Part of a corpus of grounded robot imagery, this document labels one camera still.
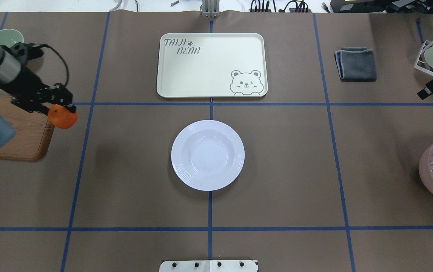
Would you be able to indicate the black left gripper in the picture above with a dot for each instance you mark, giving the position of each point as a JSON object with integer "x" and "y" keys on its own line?
{"x": 25, "y": 85}

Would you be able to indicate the orange fruit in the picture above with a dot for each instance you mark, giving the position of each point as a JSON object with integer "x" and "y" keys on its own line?
{"x": 61, "y": 117}

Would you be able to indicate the white round plate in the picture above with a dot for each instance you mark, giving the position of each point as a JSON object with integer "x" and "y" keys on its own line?
{"x": 207, "y": 155}

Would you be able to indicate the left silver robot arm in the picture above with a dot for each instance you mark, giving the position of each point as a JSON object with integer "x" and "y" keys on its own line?
{"x": 9, "y": 69}

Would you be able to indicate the cream bear tray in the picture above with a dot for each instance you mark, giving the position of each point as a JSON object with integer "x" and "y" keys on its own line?
{"x": 217, "y": 65}

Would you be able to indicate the wooden cutting board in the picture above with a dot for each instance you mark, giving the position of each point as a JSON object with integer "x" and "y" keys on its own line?
{"x": 33, "y": 133}

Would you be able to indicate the green ceramic bowl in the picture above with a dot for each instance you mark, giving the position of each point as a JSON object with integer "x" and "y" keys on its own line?
{"x": 10, "y": 37}

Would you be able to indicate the folded grey cloth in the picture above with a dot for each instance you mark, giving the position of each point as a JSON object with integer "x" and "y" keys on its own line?
{"x": 356, "y": 64}

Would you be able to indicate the black usb hub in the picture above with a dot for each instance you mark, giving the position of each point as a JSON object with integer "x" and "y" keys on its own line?
{"x": 291, "y": 6}

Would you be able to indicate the black wrist camera with cable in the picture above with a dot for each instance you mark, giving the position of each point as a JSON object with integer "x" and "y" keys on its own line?
{"x": 31, "y": 51}

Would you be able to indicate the aluminium frame post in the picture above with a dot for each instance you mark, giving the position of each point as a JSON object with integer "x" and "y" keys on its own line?
{"x": 210, "y": 9}

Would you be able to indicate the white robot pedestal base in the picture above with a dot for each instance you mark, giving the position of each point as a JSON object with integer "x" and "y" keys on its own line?
{"x": 209, "y": 266}

